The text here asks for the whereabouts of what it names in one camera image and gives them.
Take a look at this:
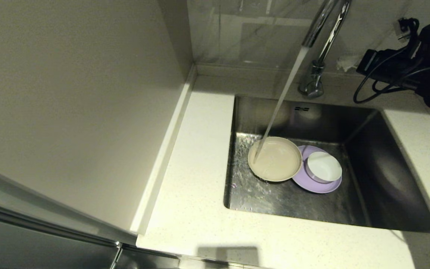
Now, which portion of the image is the chrome kitchen faucet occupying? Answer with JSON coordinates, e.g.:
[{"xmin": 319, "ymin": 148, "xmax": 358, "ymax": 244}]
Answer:
[{"xmin": 297, "ymin": 0, "xmax": 352, "ymax": 99}]

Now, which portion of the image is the white round bowl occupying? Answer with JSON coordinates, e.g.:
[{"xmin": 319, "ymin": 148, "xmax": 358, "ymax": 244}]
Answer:
[{"xmin": 305, "ymin": 151, "xmax": 343, "ymax": 184}]

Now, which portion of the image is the purple round plate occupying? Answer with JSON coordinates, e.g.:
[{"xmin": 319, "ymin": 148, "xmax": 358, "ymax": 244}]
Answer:
[{"xmin": 292, "ymin": 145, "xmax": 343, "ymax": 194}]

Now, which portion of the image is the beige round plate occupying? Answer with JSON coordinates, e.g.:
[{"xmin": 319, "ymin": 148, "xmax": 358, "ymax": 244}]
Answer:
[{"xmin": 247, "ymin": 136, "xmax": 303, "ymax": 183}]

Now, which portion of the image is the stainless steel sink basin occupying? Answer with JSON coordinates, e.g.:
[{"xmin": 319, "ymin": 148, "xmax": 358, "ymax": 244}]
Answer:
[{"xmin": 222, "ymin": 94, "xmax": 430, "ymax": 234}]

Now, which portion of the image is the running water stream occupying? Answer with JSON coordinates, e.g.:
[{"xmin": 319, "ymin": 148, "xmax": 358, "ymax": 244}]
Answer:
[{"xmin": 254, "ymin": 45, "xmax": 310, "ymax": 162}]

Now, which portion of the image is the grey under-counter cabinet front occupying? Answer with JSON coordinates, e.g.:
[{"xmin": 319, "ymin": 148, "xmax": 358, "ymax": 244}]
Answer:
[{"xmin": 120, "ymin": 245, "xmax": 180, "ymax": 269}]

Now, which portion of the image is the tall beige side panel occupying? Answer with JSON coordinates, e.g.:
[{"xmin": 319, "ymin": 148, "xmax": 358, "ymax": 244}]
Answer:
[{"xmin": 0, "ymin": 0, "xmax": 195, "ymax": 235}]

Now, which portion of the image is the grey glossy refrigerator door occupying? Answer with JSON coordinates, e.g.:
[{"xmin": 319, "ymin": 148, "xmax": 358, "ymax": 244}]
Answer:
[
  {"xmin": 0, "ymin": 211, "xmax": 120, "ymax": 269},
  {"xmin": 0, "ymin": 160, "xmax": 138, "ymax": 247}
]

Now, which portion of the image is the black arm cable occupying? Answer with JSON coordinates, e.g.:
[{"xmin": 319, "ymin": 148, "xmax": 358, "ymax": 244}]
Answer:
[{"xmin": 352, "ymin": 47, "xmax": 430, "ymax": 104}]

